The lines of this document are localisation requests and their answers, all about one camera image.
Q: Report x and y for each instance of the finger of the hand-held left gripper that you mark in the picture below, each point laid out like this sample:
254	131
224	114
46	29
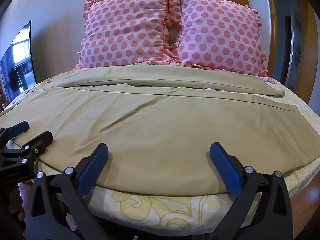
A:
40	141
18	127

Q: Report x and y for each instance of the dark glass door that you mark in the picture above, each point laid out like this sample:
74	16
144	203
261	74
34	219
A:
295	42

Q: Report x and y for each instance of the khaki pants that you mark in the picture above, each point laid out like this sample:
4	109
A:
150	135

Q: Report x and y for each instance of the flat screen television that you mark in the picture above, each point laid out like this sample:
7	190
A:
18	62

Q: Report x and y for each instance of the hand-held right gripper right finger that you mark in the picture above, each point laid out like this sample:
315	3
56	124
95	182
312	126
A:
225	167

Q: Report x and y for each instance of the pink polka dot pillow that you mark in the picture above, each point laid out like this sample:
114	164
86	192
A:
220	35
125	32

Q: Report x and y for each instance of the wooden door frame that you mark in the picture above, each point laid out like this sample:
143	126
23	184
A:
272	15

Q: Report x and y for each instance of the bed with yellow patterned sheet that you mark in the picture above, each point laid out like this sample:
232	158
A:
160	212

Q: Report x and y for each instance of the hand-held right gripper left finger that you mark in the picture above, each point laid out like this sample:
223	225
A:
92	168

